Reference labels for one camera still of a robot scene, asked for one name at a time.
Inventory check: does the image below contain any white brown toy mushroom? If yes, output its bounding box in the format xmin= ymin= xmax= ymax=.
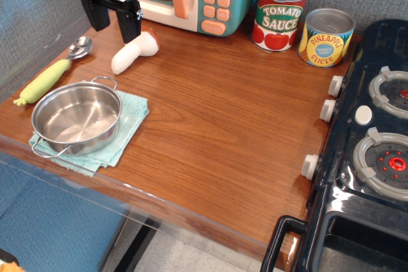
xmin=111 ymin=25 xmax=160 ymax=75

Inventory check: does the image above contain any teal folded cloth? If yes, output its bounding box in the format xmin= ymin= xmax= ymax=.
xmin=29 ymin=91 xmax=149 ymax=177

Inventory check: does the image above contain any stainless steel pot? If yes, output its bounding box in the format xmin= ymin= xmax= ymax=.
xmin=31 ymin=76 xmax=122 ymax=159

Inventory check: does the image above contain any tomato sauce can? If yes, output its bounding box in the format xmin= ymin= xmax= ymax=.
xmin=252 ymin=0 xmax=307 ymax=52

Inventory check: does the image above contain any pineapple slices can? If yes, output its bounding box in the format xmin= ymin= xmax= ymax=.
xmin=298 ymin=8 xmax=356 ymax=68

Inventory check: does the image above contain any white stove knob upper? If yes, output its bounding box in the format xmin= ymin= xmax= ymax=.
xmin=328 ymin=75 xmax=344 ymax=97

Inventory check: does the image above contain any white stove knob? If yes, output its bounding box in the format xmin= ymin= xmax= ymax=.
xmin=320 ymin=99 xmax=336 ymax=123
xmin=328 ymin=75 xmax=344 ymax=97
xmin=301 ymin=155 xmax=319 ymax=180

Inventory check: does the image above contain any white stove knob middle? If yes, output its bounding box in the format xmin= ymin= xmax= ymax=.
xmin=320 ymin=99 xmax=336 ymax=123

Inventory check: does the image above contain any white stove knob lower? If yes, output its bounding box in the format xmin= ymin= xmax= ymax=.
xmin=301 ymin=155 xmax=319 ymax=180

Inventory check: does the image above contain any orange object at corner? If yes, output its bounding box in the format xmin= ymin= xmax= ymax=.
xmin=0 ymin=262 xmax=25 ymax=272

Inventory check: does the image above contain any dark blue toy stove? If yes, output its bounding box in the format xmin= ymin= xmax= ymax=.
xmin=261 ymin=19 xmax=407 ymax=271

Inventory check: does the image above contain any spoon with yellow-green handle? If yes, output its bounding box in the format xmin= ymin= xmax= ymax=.
xmin=13 ymin=36 xmax=92 ymax=106

